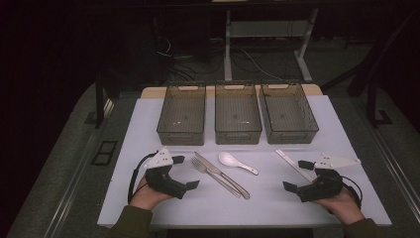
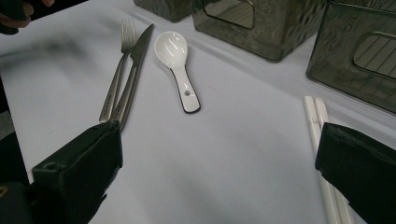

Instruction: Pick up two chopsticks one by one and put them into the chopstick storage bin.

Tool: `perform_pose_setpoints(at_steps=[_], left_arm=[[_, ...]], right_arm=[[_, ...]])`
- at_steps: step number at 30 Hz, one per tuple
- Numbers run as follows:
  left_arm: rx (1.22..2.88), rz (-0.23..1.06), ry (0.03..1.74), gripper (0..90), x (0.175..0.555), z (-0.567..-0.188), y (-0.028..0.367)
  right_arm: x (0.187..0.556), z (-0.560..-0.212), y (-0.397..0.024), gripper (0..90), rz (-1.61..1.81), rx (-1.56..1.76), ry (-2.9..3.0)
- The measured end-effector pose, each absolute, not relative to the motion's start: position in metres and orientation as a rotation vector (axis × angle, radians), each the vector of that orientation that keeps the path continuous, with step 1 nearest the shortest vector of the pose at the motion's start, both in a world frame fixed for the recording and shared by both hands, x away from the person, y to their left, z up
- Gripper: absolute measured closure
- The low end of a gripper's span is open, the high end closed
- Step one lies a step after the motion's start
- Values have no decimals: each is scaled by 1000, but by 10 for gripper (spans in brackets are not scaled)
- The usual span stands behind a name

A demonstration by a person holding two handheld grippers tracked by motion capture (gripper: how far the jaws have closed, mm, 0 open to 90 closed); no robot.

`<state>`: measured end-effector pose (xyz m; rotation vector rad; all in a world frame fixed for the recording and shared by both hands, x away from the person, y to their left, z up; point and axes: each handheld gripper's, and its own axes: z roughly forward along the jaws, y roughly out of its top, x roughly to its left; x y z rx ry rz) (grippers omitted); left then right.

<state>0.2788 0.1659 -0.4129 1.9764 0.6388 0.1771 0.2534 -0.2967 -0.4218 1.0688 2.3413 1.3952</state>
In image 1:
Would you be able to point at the white metal desk frame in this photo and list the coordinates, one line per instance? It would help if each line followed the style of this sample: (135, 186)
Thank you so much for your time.
(228, 49)

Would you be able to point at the person's left hand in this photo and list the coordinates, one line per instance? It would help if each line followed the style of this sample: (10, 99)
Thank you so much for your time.
(147, 197)

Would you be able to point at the white plastic spoon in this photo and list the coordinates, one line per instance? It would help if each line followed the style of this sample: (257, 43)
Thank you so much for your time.
(228, 159)

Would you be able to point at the steel fork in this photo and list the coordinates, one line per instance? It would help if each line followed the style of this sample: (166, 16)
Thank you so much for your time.
(199, 164)

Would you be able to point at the person's right hand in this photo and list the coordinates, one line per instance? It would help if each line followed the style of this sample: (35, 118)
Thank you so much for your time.
(345, 206)

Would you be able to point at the steel table knife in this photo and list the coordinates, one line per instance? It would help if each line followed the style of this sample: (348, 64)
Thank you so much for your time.
(211, 167)

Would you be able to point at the smoky clear plastic bin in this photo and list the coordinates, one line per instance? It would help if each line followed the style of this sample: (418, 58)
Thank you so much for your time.
(237, 112)
(287, 112)
(181, 112)

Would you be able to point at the black metal stand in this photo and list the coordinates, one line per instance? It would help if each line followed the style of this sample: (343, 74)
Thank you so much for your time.
(371, 105)

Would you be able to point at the white board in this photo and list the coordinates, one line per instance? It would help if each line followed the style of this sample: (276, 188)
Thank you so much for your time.
(264, 211)

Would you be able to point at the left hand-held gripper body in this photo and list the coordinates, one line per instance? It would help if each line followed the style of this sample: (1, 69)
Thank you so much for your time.
(163, 183)

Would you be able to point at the white chopstick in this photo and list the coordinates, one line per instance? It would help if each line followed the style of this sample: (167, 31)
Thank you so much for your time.
(293, 163)

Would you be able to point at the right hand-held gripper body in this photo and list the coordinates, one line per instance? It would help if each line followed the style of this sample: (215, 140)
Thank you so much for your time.
(322, 186)

